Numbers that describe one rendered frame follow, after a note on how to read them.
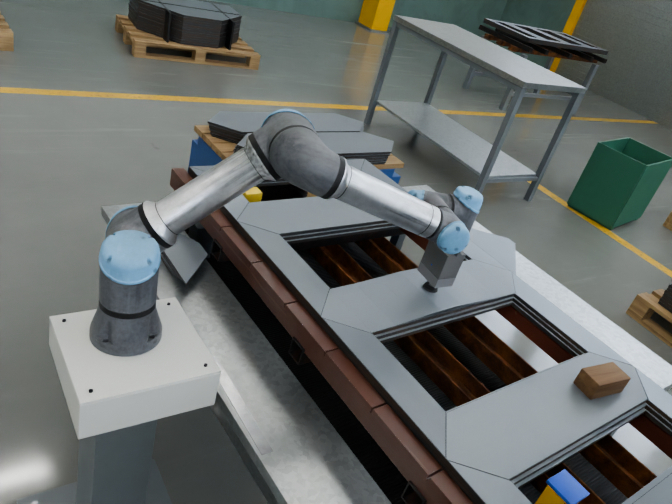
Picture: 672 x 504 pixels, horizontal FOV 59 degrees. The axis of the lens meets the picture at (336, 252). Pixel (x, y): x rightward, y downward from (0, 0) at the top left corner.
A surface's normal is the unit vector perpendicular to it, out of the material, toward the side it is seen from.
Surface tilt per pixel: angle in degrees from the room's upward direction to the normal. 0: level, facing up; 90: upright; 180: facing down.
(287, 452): 0
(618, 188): 90
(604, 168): 90
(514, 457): 0
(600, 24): 90
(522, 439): 0
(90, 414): 90
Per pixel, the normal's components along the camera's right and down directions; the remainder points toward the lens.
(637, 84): -0.82, 0.10
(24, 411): 0.25, -0.83
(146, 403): 0.51, 0.56
